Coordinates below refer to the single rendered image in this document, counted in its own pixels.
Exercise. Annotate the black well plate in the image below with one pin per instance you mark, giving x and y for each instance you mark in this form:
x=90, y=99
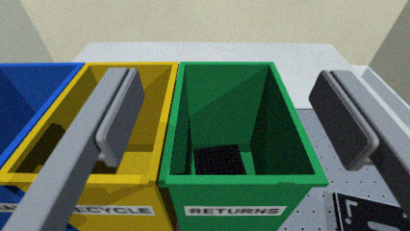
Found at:
x=218, y=160

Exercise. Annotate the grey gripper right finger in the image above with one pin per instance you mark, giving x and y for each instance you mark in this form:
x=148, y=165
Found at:
x=362, y=132

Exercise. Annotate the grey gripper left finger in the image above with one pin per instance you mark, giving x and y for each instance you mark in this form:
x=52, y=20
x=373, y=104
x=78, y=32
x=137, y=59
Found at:
x=100, y=132

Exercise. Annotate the grey flat base plate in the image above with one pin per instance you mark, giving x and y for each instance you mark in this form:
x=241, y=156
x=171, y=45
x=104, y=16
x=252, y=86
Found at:
x=316, y=211

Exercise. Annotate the green returns bin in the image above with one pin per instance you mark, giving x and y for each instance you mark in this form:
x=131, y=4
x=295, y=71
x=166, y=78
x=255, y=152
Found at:
x=243, y=103

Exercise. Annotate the yellow recycle bin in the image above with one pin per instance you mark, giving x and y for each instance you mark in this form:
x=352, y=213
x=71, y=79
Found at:
x=123, y=198

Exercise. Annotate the blue bin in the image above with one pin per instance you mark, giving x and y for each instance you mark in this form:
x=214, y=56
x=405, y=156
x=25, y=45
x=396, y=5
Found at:
x=24, y=88

